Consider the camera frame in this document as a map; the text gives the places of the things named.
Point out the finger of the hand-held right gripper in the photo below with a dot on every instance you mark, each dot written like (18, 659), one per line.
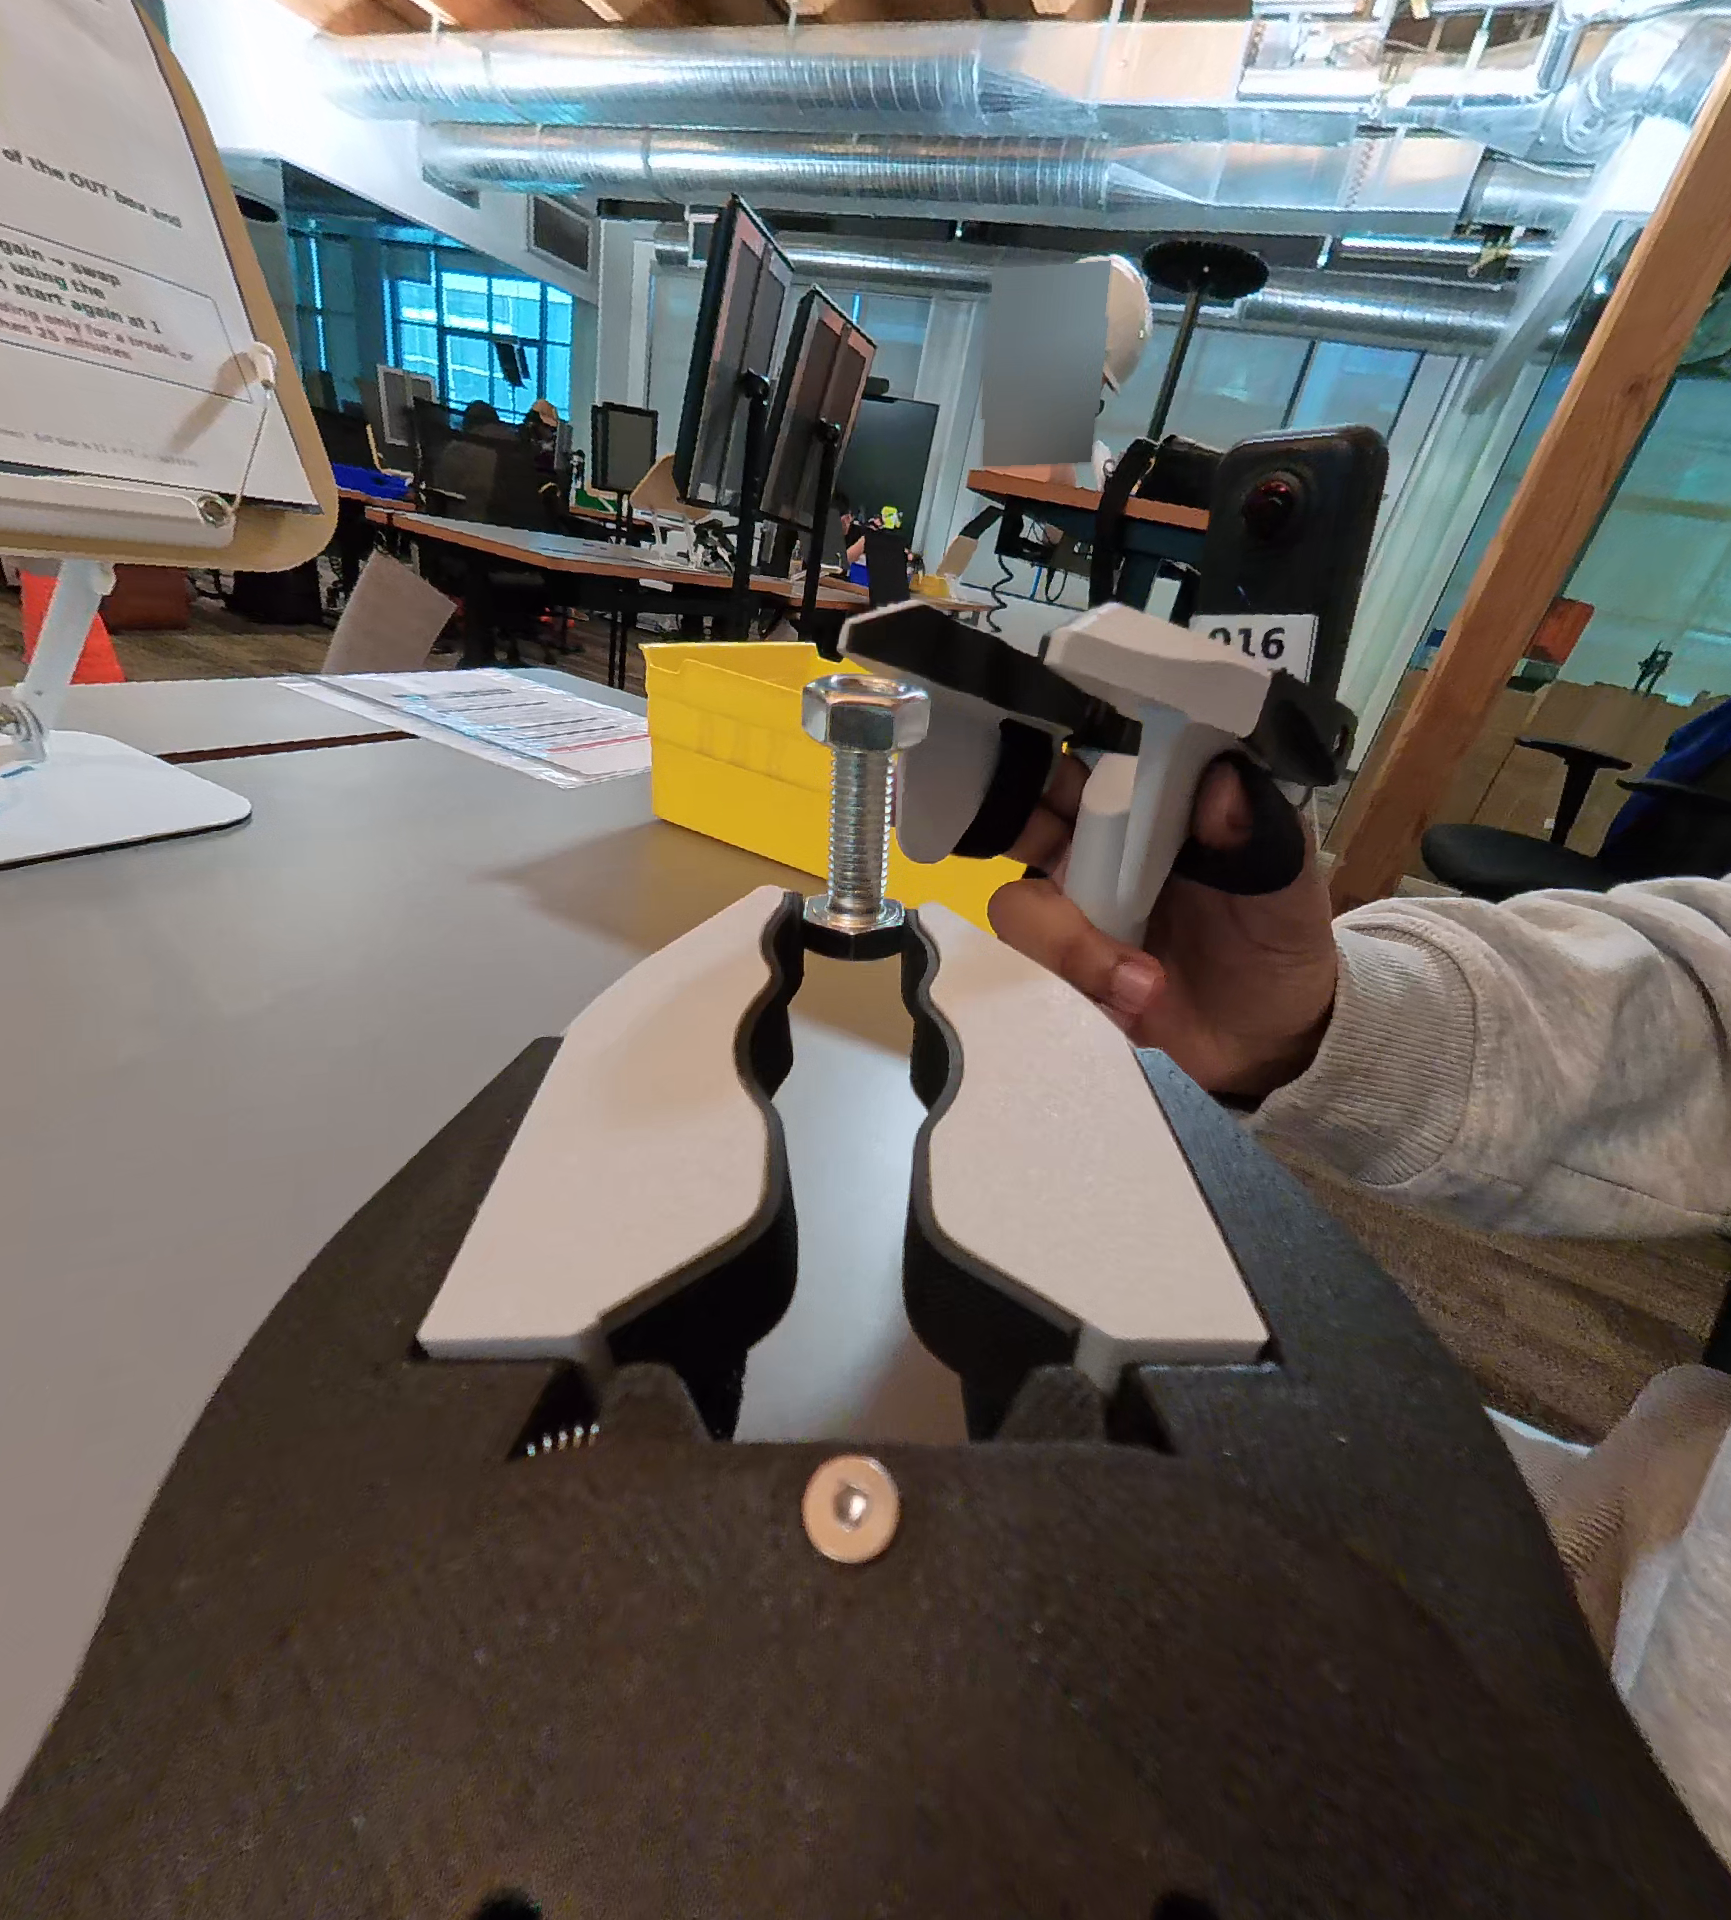
(954, 655)

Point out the wooden top office desk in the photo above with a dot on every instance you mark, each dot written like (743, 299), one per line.
(1073, 488)

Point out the person's right forearm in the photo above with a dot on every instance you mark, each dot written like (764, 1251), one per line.
(1556, 1051)

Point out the yellow plastic bin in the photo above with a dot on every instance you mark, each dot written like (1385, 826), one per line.
(722, 750)

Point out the silver ventilation duct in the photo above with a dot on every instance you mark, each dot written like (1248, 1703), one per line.
(761, 165)
(804, 68)

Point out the steel bolt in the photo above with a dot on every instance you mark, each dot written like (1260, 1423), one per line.
(859, 826)

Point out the steel hex nut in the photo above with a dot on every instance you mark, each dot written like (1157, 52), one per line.
(865, 713)

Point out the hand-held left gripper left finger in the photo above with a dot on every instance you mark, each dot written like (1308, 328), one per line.
(624, 1171)

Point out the orange traffic cone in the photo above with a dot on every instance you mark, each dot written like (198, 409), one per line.
(93, 645)

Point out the grey desk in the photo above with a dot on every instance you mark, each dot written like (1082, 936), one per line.
(206, 1051)

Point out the laminated paper sheet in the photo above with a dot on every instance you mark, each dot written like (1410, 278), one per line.
(489, 719)

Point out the black disc-top pole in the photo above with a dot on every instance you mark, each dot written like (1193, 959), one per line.
(1205, 269)

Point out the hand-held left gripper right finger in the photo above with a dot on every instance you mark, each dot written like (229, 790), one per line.
(1073, 1185)

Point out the white hard hat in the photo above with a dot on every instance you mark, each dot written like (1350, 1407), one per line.
(1127, 324)

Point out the black office chair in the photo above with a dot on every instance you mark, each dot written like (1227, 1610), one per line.
(1556, 839)

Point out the person's right hand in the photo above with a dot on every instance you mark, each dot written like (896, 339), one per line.
(1225, 991)

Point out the person's grey sweatshirt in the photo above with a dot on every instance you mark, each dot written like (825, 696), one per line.
(1720, 1577)

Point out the black monitor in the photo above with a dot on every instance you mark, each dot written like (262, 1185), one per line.
(820, 411)
(734, 360)

